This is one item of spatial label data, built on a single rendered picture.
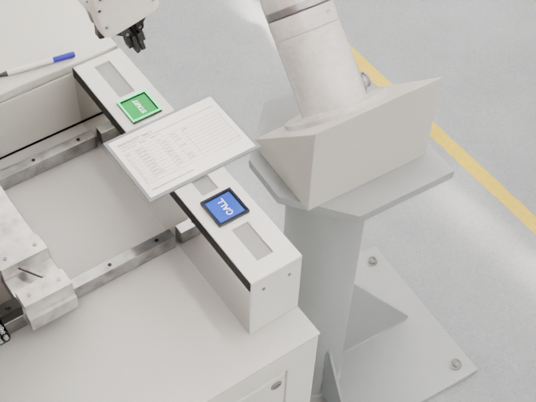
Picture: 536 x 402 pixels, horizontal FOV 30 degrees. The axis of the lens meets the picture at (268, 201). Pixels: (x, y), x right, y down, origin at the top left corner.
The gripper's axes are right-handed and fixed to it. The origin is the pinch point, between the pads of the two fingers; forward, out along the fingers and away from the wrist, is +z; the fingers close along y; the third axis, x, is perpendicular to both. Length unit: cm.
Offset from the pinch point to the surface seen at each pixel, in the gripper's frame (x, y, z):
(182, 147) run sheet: -11.9, -2.4, 15.0
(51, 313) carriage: -22.6, -34.2, 17.7
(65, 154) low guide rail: 8.0, -17.3, 24.4
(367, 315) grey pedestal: -18, 24, 105
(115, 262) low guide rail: -18.2, -21.5, 22.5
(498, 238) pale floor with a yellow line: -12, 73, 129
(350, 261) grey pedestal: -23, 19, 63
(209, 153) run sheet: -15.3, 0.5, 15.7
